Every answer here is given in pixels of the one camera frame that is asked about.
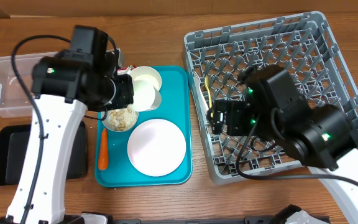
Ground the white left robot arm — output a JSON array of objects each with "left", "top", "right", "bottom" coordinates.
[{"left": 0, "top": 26, "right": 134, "bottom": 224}]

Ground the cream bowl with peanuts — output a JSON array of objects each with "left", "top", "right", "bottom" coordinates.
[{"left": 129, "top": 66, "right": 162, "bottom": 91}]

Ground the orange carrot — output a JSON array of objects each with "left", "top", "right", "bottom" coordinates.
[{"left": 98, "top": 128, "right": 109, "bottom": 170}]

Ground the white round plate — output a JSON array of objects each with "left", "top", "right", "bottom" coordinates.
[{"left": 127, "top": 119, "right": 186, "bottom": 177}]

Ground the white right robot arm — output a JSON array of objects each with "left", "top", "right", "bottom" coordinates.
[{"left": 207, "top": 65, "right": 358, "bottom": 223}]

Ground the red snack wrapper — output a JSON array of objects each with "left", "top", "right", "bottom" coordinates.
[{"left": 121, "top": 65, "right": 136, "bottom": 71}]

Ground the yellow plastic utensil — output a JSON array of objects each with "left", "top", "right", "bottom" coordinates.
[{"left": 204, "top": 75, "right": 213, "bottom": 109}]

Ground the white plastic fork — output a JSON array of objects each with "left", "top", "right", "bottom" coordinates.
[{"left": 192, "top": 72, "right": 209, "bottom": 115}]

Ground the black plastic bin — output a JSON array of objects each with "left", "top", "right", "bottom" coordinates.
[{"left": 0, "top": 122, "right": 88, "bottom": 186}]

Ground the grey dishwasher rack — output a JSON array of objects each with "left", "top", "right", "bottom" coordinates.
[{"left": 183, "top": 11, "right": 358, "bottom": 185}]

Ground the grey bowl with peanuts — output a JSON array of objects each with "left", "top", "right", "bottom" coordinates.
[{"left": 102, "top": 108, "right": 139, "bottom": 132}]

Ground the white plastic cup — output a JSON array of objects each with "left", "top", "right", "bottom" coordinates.
[{"left": 129, "top": 80, "right": 162, "bottom": 112}]

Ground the clear plastic bin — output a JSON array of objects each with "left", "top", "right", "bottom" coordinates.
[{"left": 0, "top": 52, "right": 56, "bottom": 118}]

